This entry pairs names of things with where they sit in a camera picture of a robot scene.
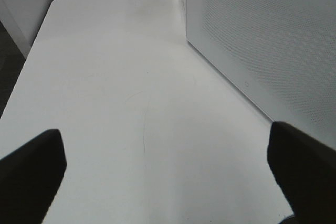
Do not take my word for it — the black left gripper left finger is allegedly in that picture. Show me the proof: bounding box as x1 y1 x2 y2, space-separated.
1 129 66 223

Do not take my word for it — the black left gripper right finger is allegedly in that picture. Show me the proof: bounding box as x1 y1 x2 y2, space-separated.
267 122 335 223

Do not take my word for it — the white microwave door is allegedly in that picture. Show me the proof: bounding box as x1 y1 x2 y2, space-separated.
185 0 336 151

